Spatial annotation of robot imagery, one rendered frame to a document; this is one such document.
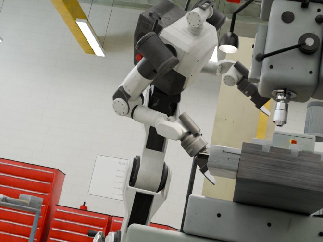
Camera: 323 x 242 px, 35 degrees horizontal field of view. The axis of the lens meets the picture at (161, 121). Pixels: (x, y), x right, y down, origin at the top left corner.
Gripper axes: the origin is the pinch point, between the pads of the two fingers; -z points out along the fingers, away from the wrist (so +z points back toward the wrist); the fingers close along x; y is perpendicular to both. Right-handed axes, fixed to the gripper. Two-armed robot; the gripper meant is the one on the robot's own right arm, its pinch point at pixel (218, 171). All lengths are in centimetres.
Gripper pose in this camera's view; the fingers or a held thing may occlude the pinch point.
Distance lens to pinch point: 202.5
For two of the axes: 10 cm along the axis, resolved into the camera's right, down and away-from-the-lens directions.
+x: 5.2, -5.6, -6.5
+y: 5.5, -3.6, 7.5
